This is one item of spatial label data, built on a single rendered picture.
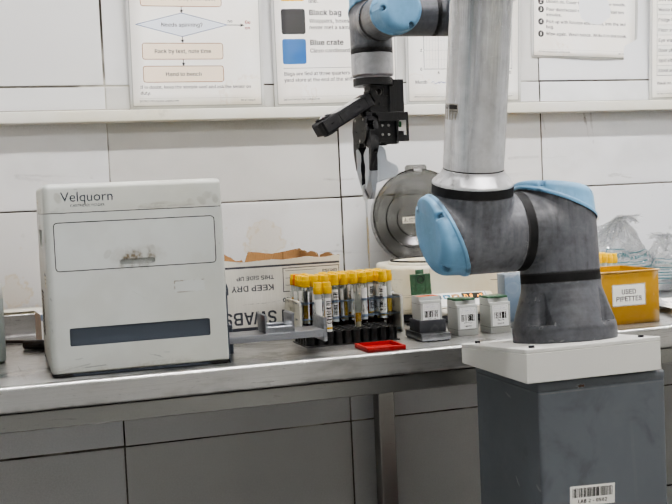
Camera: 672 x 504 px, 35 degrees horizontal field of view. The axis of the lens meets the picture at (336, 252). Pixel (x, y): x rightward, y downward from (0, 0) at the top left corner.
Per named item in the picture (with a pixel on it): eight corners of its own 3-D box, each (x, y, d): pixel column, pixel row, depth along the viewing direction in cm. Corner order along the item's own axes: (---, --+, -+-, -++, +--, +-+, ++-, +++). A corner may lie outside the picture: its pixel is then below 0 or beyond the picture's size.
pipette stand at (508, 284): (509, 328, 199) (507, 275, 199) (495, 324, 206) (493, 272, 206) (559, 324, 202) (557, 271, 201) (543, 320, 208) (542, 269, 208)
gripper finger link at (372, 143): (381, 169, 185) (378, 119, 185) (372, 169, 184) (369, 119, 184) (371, 171, 189) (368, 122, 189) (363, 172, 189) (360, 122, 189)
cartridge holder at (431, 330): (422, 342, 186) (421, 322, 185) (405, 336, 194) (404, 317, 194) (451, 340, 187) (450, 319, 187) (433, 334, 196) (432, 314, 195)
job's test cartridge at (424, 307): (421, 332, 188) (420, 297, 187) (412, 330, 192) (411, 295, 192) (442, 331, 189) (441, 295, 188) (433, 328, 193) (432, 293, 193)
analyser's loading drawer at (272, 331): (207, 351, 172) (205, 319, 172) (199, 346, 179) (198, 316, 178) (327, 341, 178) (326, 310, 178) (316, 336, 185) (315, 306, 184)
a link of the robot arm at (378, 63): (359, 51, 184) (343, 57, 192) (360, 77, 184) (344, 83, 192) (399, 51, 186) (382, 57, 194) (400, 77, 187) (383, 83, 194)
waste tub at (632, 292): (598, 327, 195) (596, 273, 195) (562, 320, 208) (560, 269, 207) (661, 321, 199) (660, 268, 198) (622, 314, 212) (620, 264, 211)
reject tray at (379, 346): (367, 352, 176) (367, 348, 176) (354, 347, 183) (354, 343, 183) (406, 349, 178) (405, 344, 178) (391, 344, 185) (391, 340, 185)
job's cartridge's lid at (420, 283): (409, 270, 192) (408, 270, 193) (411, 296, 192) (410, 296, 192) (430, 268, 193) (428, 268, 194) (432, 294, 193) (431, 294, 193)
